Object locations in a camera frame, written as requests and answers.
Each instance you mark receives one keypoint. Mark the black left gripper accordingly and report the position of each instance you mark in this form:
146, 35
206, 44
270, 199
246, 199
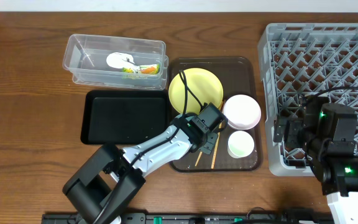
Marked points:
209, 140

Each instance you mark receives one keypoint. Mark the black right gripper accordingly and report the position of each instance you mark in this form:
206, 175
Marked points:
281, 129

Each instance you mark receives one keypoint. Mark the small white green cup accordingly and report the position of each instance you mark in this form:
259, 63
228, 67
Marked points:
240, 144

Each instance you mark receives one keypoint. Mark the pink bowl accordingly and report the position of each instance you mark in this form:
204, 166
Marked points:
242, 111

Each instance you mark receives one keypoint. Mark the yellow green snack wrapper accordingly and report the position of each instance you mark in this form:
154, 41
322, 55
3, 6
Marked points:
143, 69

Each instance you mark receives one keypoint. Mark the white paper napkin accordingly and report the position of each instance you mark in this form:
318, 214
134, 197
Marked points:
120, 60

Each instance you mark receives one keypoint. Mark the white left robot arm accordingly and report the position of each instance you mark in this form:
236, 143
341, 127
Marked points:
105, 184

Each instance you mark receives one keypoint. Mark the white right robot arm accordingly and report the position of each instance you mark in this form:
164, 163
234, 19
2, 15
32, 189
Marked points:
326, 132

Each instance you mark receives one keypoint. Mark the gray dishwasher rack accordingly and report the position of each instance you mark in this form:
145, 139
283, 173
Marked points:
300, 59

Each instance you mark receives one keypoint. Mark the clear plastic waste bin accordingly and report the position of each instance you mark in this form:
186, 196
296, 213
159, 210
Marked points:
85, 57

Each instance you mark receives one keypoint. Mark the wooden chopstick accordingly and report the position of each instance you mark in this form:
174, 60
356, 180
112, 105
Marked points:
200, 154
215, 151

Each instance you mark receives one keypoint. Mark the yellow plate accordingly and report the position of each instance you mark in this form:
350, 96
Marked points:
204, 85

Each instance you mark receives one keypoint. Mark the brown serving tray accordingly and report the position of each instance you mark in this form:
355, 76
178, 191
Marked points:
236, 76

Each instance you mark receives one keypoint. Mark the black tray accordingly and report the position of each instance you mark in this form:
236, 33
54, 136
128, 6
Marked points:
124, 116

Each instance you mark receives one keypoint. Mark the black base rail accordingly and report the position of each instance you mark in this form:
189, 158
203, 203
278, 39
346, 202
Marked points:
255, 215

